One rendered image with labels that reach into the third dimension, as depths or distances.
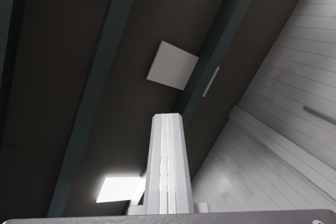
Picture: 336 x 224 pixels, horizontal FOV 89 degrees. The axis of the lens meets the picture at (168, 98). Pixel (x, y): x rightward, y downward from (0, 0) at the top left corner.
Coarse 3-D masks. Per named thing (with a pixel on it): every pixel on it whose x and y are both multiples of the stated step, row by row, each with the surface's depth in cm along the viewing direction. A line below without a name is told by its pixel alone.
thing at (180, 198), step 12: (168, 120) 10; (180, 120) 10; (168, 132) 9; (180, 132) 9; (168, 144) 8; (180, 144) 8; (168, 156) 8; (180, 156) 8; (168, 168) 7; (180, 168) 7; (168, 180) 7; (180, 180) 7; (168, 192) 6; (180, 192) 6; (168, 204) 6; (180, 204) 6; (192, 204) 6; (204, 204) 7
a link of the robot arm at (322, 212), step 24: (96, 216) 5; (120, 216) 5; (144, 216) 5; (168, 216) 5; (192, 216) 5; (216, 216) 5; (240, 216) 5; (264, 216) 5; (288, 216) 5; (312, 216) 5
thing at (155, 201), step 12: (156, 120) 10; (156, 132) 9; (156, 144) 8; (156, 156) 8; (156, 168) 7; (156, 180) 7; (144, 192) 7; (156, 192) 6; (144, 204) 6; (156, 204) 6
